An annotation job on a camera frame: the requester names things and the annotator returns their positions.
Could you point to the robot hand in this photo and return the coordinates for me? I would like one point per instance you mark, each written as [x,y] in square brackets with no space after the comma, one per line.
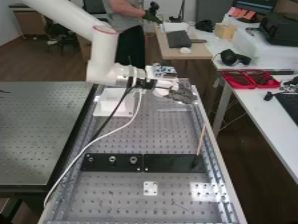
[165,80]

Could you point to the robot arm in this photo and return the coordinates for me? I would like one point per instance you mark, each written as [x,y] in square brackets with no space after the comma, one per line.
[104,50]

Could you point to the small white circuit board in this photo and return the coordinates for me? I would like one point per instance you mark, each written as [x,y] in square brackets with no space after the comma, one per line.
[150,188]

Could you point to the white mouse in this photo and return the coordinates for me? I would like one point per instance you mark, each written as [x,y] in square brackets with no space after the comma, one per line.
[185,50]

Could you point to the wooden desk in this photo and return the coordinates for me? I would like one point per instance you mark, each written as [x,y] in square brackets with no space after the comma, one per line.
[197,55]

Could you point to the person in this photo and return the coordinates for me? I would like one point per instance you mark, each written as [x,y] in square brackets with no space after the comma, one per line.
[130,40]

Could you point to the small white box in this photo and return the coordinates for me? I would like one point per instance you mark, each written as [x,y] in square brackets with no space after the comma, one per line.
[108,104]

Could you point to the black headphones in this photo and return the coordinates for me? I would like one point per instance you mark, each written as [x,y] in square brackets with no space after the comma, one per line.
[230,57]

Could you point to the red tray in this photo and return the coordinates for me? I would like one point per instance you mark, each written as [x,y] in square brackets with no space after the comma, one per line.
[237,80]
[266,78]

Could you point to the thin stick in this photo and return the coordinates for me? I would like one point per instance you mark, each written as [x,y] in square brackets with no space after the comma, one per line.
[201,140]

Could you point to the small cardboard box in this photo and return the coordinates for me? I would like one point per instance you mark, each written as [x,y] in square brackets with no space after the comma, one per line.
[224,31]

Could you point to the metal nut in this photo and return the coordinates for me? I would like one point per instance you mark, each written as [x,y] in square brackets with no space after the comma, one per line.
[112,159]
[133,159]

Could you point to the black plate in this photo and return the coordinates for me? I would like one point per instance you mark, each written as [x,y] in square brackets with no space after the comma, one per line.
[170,164]

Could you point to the white desk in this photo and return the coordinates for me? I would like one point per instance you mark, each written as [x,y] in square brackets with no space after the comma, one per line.
[274,56]
[266,123]

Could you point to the black chair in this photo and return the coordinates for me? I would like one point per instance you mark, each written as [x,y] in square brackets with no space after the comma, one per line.
[61,36]

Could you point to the clear box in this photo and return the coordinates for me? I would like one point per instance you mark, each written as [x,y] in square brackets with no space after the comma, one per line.
[217,160]

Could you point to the black keyboard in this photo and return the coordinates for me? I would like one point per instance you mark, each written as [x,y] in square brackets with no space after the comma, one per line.
[290,106]

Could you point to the black equipment case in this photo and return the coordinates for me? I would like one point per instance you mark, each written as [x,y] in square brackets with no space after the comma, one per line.
[281,30]

